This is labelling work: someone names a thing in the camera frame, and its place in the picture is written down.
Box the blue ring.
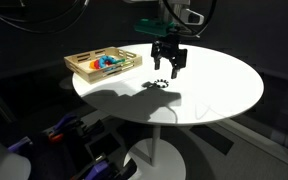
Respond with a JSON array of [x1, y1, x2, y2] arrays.
[[99, 55, 117, 68]]

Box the black mounting plate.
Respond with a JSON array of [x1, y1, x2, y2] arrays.
[[83, 131, 122, 160]]

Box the black hanging background cable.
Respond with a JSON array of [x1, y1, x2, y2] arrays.
[[0, 0, 91, 35]]

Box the slatted wooden box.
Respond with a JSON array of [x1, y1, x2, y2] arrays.
[[63, 45, 144, 85]]

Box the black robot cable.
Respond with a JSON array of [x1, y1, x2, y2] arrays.
[[162, 0, 218, 38]]

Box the red ring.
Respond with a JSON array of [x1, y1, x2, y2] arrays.
[[93, 58, 104, 70]]

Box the purple clamp with orange handle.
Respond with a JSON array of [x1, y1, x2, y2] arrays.
[[71, 153, 138, 180], [6, 135, 34, 154], [43, 113, 105, 144]]

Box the green ring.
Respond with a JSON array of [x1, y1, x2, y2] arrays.
[[111, 58, 127, 66]]

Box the white rounded lamp shade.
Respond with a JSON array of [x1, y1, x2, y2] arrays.
[[0, 127, 32, 180]]

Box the white and black ring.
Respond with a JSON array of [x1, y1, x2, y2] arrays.
[[153, 78, 170, 89]]

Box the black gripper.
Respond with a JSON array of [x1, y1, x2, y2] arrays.
[[150, 30, 189, 80]]

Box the white table pedestal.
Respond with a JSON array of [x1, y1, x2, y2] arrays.
[[123, 124, 187, 180]]

